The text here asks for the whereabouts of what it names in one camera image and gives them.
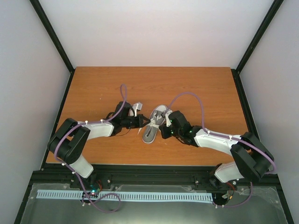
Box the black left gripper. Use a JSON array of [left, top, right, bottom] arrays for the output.
[[121, 114, 150, 129]]

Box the white shoelace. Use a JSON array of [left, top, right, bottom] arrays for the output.
[[144, 110, 164, 136]]

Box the grey canvas sneaker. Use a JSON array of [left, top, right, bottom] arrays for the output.
[[142, 105, 167, 144]]

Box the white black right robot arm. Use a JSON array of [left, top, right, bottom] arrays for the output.
[[159, 110, 274, 183]]

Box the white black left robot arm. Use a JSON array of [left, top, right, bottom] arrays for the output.
[[47, 101, 150, 188]]

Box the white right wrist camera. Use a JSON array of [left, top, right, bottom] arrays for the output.
[[162, 109, 173, 127]]

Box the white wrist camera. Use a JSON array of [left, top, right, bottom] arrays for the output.
[[130, 102, 143, 117], [162, 109, 173, 127]]

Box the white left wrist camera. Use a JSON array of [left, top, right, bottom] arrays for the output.
[[130, 102, 143, 117]]

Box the light blue slotted cable duct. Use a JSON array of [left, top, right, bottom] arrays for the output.
[[36, 189, 213, 203]]

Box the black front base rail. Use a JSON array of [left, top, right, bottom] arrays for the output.
[[30, 163, 280, 189]]

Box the grey metal base plate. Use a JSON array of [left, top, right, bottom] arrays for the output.
[[21, 184, 287, 224]]

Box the black right table side rail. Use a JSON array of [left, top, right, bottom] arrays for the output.
[[231, 69, 294, 224]]

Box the black table side rail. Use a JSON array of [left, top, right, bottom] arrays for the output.
[[14, 69, 76, 224], [231, 69, 294, 224]]

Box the black aluminium frame post left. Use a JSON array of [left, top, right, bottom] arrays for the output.
[[29, 0, 75, 73]]

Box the black aluminium frame post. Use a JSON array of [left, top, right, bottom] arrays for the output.
[[29, 0, 75, 73], [235, 0, 284, 75]]

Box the black left table side rail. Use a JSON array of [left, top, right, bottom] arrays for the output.
[[14, 69, 76, 224]]

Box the black aluminium frame post right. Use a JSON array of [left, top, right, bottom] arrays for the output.
[[235, 0, 284, 75]]

